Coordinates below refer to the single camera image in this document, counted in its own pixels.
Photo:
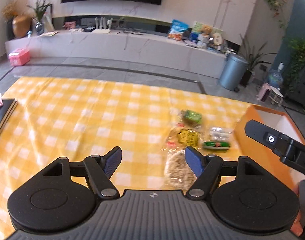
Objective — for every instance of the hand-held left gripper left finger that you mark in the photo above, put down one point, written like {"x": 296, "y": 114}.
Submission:
{"x": 112, "y": 162}

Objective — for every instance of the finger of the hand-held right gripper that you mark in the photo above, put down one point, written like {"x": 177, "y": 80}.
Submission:
{"x": 260, "y": 133}

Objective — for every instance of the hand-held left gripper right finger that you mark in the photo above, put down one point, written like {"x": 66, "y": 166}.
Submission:
{"x": 193, "y": 161}

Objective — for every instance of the clear peanut packet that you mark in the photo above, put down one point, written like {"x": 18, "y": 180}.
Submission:
{"x": 176, "y": 170}

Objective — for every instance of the orange cardboard box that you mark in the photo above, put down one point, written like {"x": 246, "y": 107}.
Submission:
{"x": 255, "y": 155}

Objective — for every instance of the yellow label snack packet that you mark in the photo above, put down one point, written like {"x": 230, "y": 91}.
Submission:
{"x": 187, "y": 136}

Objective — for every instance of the green sausage packet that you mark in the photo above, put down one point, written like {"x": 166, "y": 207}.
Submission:
{"x": 216, "y": 145}

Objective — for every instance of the clear candy packet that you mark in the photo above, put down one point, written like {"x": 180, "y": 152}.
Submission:
{"x": 218, "y": 133}

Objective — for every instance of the green raisin packet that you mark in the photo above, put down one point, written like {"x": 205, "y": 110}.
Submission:
{"x": 192, "y": 117}

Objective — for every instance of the small pink white stool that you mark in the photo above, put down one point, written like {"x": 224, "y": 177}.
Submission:
{"x": 265, "y": 92}

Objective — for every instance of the blue water jug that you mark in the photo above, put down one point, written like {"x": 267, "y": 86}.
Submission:
{"x": 275, "y": 77}

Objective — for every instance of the potted long-leaf plant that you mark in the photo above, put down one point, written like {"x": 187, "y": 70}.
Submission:
{"x": 247, "y": 76}

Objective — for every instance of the yellow checked tablecloth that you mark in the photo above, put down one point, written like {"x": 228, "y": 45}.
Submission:
{"x": 67, "y": 120}

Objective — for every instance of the dark grey cabinet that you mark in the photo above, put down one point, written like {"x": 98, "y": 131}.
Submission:
{"x": 302, "y": 87}

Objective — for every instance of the grey metal trash can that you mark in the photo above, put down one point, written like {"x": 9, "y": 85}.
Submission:
{"x": 232, "y": 72}

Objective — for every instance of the leafy green plant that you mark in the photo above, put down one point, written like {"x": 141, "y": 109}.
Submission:
{"x": 298, "y": 52}

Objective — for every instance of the white round fan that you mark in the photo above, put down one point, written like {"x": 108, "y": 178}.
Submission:
{"x": 218, "y": 38}

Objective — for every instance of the blue box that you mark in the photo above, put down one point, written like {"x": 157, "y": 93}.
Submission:
{"x": 193, "y": 37}

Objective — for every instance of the brown teddy bear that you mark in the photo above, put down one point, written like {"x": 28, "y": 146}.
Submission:
{"x": 205, "y": 30}

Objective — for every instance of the white marble television console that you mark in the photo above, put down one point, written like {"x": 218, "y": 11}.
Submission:
{"x": 117, "y": 45}

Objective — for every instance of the snack packets on counter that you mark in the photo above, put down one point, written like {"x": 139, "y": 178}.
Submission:
{"x": 196, "y": 26}

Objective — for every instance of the hanging green vine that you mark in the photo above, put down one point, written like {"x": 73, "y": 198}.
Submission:
{"x": 275, "y": 5}

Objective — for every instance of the white router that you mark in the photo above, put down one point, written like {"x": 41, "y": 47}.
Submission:
{"x": 101, "y": 31}

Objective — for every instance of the large blue snack bag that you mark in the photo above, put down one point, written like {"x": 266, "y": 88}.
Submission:
{"x": 178, "y": 27}

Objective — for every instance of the black set-top box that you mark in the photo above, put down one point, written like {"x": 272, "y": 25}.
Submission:
{"x": 89, "y": 29}

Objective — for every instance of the pink storage box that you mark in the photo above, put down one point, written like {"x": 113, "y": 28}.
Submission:
{"x": 19, "y": 57}

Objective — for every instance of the white paper sheets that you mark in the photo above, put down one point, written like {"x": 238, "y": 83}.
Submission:
{"x": 49, "y": 33}

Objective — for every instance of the green plant in glass vase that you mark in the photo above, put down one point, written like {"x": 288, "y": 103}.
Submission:
{"x": 39, "y": 27}

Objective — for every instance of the bronze round vase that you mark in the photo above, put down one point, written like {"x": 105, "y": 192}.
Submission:
{"x": 21, "y": 26}

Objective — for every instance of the yellow dried flowers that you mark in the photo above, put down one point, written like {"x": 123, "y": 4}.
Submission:
{"x": 10, "y": 10}

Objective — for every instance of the pink photo frame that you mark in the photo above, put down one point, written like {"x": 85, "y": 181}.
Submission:
{"x": 70, "y": 25}

